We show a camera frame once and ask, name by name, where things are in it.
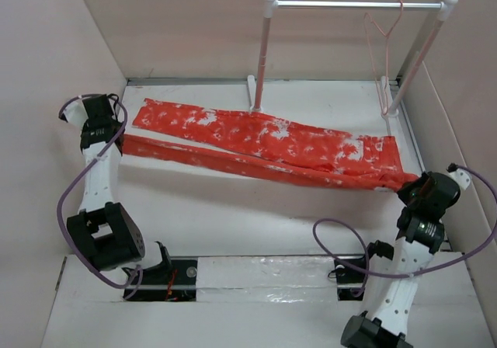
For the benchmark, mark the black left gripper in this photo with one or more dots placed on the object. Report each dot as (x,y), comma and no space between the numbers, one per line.
(85,129)

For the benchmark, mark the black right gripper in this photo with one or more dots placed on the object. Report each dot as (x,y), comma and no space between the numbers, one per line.
(404,193)

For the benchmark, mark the red white tie-dye trousers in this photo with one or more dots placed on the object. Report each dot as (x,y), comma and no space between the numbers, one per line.
(265,147)

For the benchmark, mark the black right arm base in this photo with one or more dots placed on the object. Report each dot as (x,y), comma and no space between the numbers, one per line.
(349,281)

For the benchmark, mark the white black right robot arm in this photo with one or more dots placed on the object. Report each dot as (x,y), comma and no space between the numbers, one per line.
(393,281)

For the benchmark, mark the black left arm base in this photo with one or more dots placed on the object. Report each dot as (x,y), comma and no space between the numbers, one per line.
(173,279)

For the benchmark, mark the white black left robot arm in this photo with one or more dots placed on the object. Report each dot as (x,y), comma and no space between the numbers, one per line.
(102,230)

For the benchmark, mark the white clothes rack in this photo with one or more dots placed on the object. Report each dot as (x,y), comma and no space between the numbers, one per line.
(390,107)

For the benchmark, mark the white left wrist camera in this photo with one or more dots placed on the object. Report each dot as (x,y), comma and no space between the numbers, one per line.
(74,113)

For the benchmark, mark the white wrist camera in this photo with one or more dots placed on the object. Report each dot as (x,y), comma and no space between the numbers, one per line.
(459,175)
(74,113)

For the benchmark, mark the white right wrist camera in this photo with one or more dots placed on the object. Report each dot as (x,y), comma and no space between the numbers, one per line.
(459,175)

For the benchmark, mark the pink wire hanger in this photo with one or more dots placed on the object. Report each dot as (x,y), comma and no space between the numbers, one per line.
(381,88)

